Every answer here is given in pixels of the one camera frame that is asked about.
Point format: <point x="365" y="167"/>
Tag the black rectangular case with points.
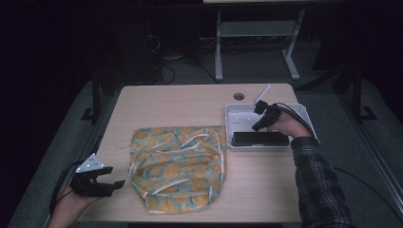
<point x="259" y="139"/>

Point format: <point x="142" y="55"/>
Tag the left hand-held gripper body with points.
<point x="87" y="186"/>

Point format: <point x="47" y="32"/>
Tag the grey metal floor rail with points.
<point x="85" y="139"/>
<point x="377" y="152"/>

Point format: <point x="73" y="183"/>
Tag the white metal table frame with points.
<point x="259" y="28"/>

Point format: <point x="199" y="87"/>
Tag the orange print cloth bag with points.
<point x="177" y="171"/>

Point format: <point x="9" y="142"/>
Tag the white plastic tray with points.
<point x="240" y="120"/>

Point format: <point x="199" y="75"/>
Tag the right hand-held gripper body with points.
<point x="273" y="114"/>

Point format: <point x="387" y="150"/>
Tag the person's left hand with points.
<point x="74" y="202"/>

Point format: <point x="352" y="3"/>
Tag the black metal stand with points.
<point x="95" y="98"/>
<point x="358" y="95"/>

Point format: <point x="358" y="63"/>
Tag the person's right hand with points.
<point x="290" y="125"/>

